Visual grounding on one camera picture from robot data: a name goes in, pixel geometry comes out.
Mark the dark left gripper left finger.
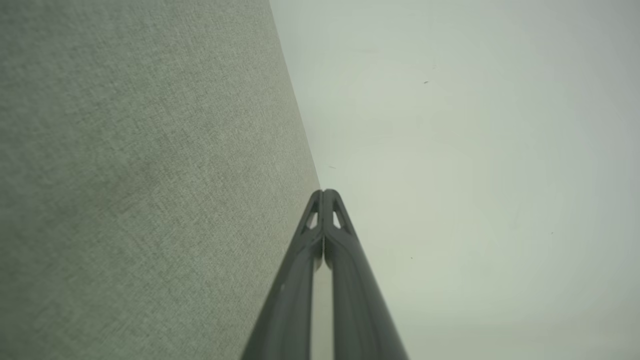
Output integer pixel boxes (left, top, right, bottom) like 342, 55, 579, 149
241, 189, 325, 360

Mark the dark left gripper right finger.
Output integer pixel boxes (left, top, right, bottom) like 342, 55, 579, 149
322, 189, 410, 360

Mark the grey fabric sofa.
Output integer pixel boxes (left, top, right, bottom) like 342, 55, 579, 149
0, 0, 321, 360

